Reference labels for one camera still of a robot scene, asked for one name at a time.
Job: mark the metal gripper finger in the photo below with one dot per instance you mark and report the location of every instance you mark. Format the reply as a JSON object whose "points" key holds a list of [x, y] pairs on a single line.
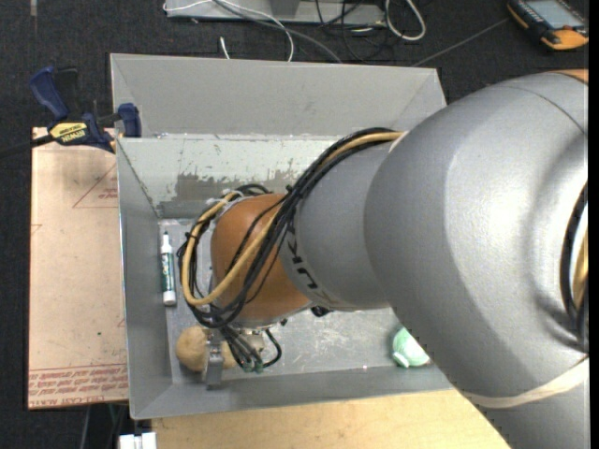
{"points": [[214, 373]]}

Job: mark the tan potato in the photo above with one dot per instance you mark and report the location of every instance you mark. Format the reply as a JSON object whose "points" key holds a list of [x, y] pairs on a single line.
{"points": [[193, 346]]}

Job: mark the white marker with green label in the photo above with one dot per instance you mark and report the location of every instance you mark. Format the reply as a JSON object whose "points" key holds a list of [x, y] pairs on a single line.
{"points": [[168, 274]]}

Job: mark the pale green cup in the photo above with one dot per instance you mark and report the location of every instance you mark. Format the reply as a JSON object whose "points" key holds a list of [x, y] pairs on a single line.
{"points": [[408, 348]]}

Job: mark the brown cardboard board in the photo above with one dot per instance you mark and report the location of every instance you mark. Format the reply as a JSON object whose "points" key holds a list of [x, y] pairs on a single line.
{"points": [[75, 269]]}

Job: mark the grey metal bin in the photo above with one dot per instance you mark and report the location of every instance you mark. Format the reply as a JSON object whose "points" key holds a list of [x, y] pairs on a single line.
{"points": [[262, 101]]}

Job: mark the black cylinder on white bracket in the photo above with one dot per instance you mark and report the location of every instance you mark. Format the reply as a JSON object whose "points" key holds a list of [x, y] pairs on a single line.
{"points": [[320, 311]]}

